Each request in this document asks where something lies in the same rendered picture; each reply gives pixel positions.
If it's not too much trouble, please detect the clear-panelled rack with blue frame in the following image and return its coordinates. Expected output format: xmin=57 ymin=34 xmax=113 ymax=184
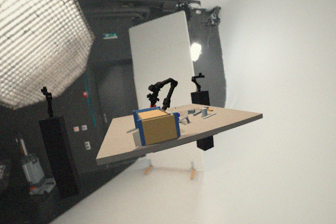
xmin=133 ymin=106 xmax=181 ymax=146

